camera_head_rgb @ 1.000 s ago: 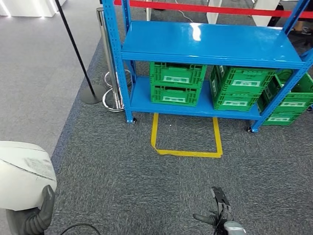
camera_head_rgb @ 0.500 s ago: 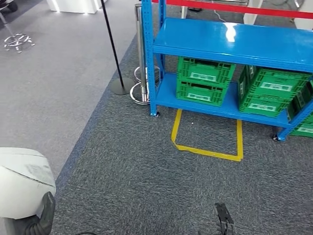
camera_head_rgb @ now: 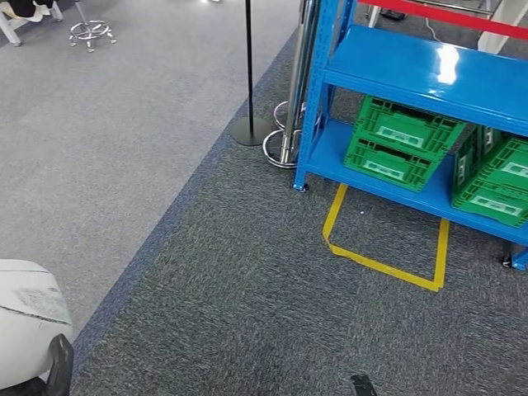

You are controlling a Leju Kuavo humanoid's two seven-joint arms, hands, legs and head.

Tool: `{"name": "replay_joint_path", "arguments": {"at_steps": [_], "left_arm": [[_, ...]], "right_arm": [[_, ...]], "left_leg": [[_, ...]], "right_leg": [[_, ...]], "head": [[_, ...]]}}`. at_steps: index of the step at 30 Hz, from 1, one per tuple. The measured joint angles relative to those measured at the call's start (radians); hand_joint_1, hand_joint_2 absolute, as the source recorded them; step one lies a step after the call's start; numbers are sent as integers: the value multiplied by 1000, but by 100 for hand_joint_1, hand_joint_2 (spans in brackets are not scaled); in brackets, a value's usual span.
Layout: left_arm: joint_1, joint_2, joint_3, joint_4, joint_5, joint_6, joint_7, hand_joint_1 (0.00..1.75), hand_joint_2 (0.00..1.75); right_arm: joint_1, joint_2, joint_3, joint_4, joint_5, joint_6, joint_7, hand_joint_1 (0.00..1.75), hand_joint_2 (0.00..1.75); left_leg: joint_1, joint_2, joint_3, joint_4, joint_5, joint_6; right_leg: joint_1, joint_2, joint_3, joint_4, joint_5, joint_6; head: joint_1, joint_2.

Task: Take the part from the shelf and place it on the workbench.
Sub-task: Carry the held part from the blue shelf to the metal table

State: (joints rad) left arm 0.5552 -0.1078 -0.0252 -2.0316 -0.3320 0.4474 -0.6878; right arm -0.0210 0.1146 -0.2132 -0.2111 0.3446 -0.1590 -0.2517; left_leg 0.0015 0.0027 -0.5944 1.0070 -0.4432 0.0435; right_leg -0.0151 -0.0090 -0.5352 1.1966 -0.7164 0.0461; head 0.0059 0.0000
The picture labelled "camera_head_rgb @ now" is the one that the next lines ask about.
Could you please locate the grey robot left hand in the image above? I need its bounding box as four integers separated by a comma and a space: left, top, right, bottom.
0, 334, 75, 396

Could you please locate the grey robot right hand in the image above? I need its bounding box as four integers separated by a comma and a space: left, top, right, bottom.
351, 374, 378, 396

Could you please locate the white curved plastic part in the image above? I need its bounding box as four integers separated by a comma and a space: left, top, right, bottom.
0, 259, 74, 390

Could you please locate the blue metal shelf rack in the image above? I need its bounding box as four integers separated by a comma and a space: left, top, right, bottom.
293, 0, 528, 273

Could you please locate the yellow floor tape outline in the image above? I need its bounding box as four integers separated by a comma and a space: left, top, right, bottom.
321, 183, 450, 293

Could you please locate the chrome stool base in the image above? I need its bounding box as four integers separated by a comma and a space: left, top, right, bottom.
69, 0, 118, 54

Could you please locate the red barrier belt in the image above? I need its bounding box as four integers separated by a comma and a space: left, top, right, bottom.
358, 0, 528, 42

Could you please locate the black stanchion post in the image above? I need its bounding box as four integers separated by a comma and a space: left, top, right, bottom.
229, 0, 274, 148

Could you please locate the white frame table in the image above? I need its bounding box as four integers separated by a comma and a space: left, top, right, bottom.
0, 0, 65, 48

